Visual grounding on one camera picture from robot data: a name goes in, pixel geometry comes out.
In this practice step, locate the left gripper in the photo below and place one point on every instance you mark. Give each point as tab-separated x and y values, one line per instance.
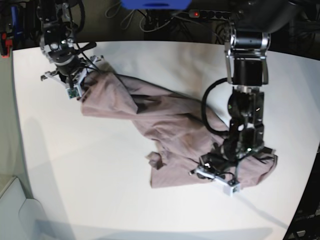
215	167

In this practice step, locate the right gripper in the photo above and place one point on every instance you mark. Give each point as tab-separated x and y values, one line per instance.
73	74

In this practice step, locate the mauve t-shirt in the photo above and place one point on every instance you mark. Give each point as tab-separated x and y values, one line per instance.
169	119

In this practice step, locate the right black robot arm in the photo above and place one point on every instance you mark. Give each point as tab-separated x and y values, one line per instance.
61	21

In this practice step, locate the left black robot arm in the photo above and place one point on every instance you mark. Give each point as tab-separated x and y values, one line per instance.
247	35

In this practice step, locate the red black clamp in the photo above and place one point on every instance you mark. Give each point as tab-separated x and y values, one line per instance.
6	43

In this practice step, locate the blue box overhead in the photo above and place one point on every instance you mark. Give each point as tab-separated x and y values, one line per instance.
155	4

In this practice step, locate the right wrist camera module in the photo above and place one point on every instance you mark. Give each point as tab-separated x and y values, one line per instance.
73	93

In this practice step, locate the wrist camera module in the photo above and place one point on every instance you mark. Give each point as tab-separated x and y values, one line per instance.
231	189
73	93

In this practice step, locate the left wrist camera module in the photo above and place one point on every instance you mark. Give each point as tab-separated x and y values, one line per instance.
231	189

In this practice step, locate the white power strip red switch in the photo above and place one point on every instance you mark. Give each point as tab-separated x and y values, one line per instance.
209	14

